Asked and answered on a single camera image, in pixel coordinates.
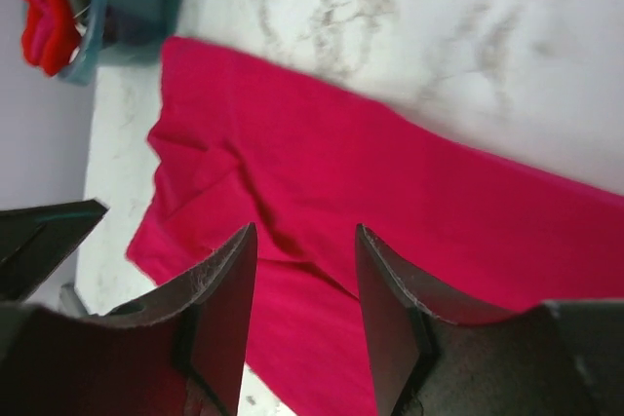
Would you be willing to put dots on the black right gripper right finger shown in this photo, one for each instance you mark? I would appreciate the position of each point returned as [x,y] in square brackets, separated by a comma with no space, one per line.
[435,350]

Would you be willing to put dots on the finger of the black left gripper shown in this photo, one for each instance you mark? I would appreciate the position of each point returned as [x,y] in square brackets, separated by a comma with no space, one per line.
[35,241]

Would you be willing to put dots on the magenta t shirt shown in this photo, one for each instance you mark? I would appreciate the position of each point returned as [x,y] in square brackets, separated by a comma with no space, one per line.
[242,140]

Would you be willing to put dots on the red t shirt in basket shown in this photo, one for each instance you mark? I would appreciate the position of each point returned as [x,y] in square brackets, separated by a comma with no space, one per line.
[50,36]

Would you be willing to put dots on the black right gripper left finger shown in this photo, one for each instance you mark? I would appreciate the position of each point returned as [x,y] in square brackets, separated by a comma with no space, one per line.
[176,350]

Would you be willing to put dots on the teal laundry basket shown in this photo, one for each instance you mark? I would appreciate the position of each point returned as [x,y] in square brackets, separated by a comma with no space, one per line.
[117,32]

